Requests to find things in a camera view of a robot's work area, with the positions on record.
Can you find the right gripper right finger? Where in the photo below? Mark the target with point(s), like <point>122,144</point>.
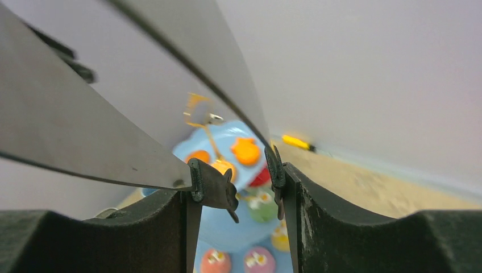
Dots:
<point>330,234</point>

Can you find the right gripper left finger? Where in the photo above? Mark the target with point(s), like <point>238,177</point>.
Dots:
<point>156,234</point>

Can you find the yellow small cake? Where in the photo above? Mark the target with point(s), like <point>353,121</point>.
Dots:
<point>279,238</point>

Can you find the blue three-tier cake stand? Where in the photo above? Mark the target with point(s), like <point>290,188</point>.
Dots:
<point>217,229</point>

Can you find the green frosted cake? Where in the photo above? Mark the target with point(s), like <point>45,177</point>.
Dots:
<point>262,206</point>

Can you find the small purple cake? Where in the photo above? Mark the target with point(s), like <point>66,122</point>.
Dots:
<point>259,260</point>

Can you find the red round cake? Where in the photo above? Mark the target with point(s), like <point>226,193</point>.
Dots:
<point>262,178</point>

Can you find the orange disc sweet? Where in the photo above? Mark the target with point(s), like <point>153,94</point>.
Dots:
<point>202,155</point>

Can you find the black serving tongs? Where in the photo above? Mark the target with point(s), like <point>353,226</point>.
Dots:
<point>141,80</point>

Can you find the pink sprinkled cake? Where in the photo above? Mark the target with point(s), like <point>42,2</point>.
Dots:
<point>214,261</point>

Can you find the orange round cookie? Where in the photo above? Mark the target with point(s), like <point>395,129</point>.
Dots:
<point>223,166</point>

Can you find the orange flower cookie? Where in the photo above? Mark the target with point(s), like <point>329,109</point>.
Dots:
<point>246,151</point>

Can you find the blue ceramic mug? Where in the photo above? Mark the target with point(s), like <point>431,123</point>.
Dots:
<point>147,191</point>

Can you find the yellow handled screwdriver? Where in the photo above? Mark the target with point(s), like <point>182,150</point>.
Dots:
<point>295,142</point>

